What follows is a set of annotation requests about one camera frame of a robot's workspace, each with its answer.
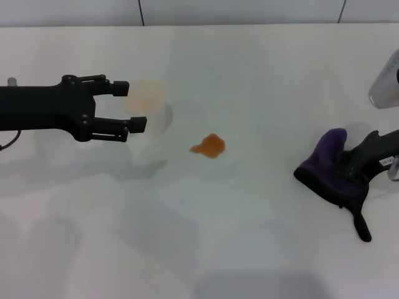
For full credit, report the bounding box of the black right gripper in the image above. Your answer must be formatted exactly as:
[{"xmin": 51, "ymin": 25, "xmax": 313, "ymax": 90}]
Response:
[{"xmin": 338, "ymin": 130, "xmax": 399, "ymax": 187}]

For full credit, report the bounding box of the brown liquid stain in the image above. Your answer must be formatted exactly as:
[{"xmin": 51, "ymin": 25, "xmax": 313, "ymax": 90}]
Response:
[{"xmin": 189, "ymin": 133, "xmax": 226, "ymax": 159}]

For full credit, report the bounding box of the thin left arm cable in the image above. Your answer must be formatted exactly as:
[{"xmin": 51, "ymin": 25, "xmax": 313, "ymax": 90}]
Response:
[{"xmin": 0, "ymin": 130, "xmax": 22, "ymax": 152}]

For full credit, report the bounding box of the purple rag with black edge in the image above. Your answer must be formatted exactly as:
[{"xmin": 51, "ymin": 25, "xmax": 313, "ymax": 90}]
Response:
[{"xmin": 294, "ymin": 127, "xmax": 372, "ymax": 243}]

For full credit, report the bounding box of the white paper cup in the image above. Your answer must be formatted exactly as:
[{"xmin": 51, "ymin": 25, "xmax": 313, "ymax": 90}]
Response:
[{"xmin": 120, "ymin": 80, "xmax": 174, "ymax": 169}]

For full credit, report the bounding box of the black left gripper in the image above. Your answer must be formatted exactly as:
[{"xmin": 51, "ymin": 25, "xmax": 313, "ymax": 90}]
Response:
[{"xmin": 0, "ymin": 74, "xmax": 148, "ymax": 143}]

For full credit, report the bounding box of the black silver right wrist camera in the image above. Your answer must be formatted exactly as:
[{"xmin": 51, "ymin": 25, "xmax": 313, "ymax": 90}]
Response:
[{"xmin": 368, "ymin": 48, "xmax": 399, "ymax": 109}]

